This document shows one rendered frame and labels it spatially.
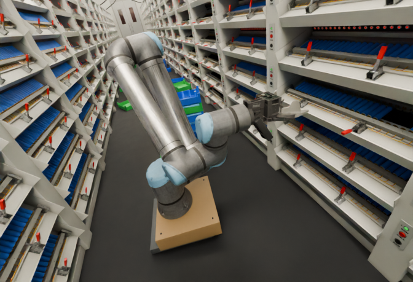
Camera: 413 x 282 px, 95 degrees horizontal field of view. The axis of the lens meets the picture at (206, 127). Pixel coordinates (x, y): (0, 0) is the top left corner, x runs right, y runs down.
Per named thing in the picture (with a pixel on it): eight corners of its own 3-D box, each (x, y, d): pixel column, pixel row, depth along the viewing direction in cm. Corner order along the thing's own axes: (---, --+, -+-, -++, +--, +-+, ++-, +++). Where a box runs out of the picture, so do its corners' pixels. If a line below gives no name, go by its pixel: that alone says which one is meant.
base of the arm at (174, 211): (157, 223, 95) (150, 211, 90) (160, 193, 111) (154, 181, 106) (193, 214, 95) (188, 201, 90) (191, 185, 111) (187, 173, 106)
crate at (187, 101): (165, 109, 153) (162, 100, 149) (167, 100, 171) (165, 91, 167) (201, 102, 153) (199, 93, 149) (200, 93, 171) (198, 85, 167)
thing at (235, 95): (269, 126, 124) (262, 111, 116) (228, 98, 175) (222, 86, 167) (294, 108, 124) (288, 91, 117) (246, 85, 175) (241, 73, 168)
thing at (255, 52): (268, 66, 104) (260, 43, 97) (224, 54, 155) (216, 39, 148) (298, 45, 105) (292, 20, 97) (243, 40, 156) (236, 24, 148)
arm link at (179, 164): (89, 38, 76) (175, 185, 56) (120, 31, 80) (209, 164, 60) (98, 60, 86) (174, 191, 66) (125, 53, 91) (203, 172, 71)
